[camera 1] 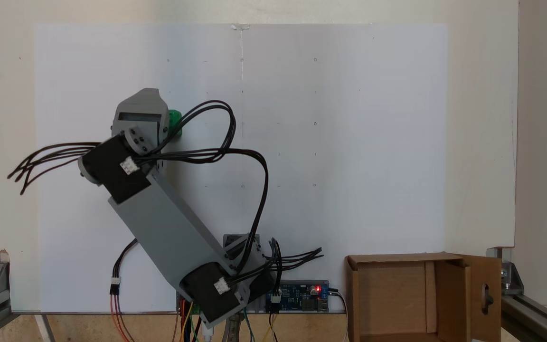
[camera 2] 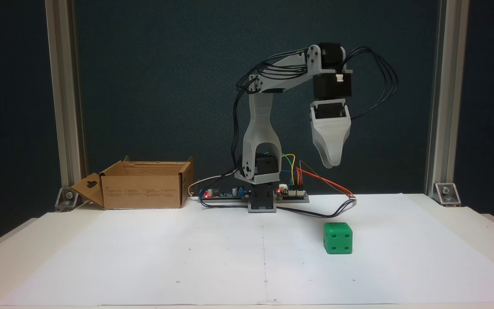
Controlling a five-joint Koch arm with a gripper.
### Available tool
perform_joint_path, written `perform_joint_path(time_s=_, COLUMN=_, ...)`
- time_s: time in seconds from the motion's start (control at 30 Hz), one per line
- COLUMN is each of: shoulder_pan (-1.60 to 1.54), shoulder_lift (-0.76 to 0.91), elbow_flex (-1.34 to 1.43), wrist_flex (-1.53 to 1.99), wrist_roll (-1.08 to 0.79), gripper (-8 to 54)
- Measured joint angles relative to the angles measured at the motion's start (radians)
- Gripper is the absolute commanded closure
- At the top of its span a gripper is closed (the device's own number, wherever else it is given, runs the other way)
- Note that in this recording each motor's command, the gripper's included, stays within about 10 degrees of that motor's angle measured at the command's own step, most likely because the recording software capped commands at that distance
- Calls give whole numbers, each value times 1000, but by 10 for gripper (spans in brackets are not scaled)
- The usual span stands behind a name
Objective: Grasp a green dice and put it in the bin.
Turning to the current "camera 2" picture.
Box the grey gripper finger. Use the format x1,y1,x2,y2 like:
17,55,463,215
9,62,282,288
311,129,351,169

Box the green dice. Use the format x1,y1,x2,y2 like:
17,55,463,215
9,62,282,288
323,222,353,255

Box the blue circuit board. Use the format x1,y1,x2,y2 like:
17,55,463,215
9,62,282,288
199,187,250,200

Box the brown cardboard box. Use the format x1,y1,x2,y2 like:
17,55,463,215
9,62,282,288
70,156,195,210

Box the orange and red wires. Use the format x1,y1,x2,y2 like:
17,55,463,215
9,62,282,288
297,160,356,199

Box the coloured jumper wires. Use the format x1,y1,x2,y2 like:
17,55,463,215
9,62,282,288
280,153,295,187

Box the circuit board with jumper wires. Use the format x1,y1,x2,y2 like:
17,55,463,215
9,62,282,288
276,184,310,203

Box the black cable with white plug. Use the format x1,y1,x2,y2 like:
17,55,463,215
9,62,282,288
268,197,358,218

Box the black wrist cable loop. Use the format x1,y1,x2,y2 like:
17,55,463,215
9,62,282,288
343,46,398,121

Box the black motor cable bundle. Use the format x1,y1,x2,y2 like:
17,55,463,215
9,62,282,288
230,84,252,172

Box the aluminium frame post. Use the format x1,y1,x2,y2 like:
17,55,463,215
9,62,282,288
425,0,470,196
45,0,87,202

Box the metal corner bracket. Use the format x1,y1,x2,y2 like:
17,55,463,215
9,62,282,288
54,187,80,212
434,182,462,206

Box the white USB cable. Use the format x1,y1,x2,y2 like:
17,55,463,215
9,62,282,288
188,170,237,198

